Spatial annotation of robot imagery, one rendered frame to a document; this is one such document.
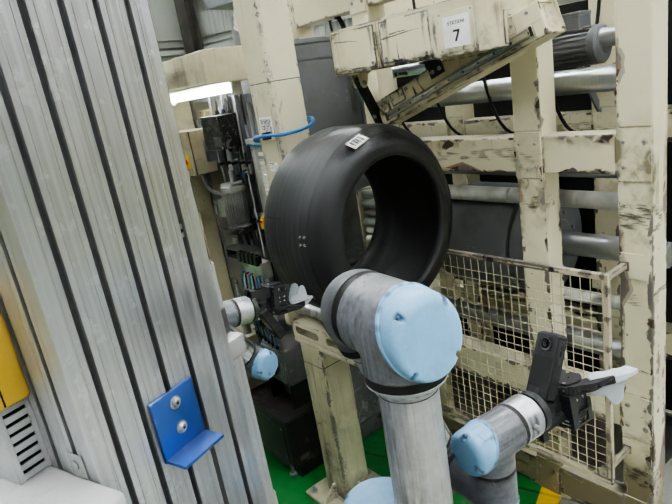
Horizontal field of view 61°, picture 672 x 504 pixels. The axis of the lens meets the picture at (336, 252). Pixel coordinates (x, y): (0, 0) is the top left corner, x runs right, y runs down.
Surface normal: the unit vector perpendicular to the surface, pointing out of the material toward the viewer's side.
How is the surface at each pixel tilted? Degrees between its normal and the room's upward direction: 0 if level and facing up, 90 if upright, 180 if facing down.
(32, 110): 90
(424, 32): 90
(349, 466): 90
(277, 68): 90
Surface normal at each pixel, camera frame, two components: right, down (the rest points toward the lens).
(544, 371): -0.83, -0.22
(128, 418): 0.85, 0.02
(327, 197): -0.11, -0.11
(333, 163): -0.02, -0.33
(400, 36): -0.76, 0.30
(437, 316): 0.52, 0.03
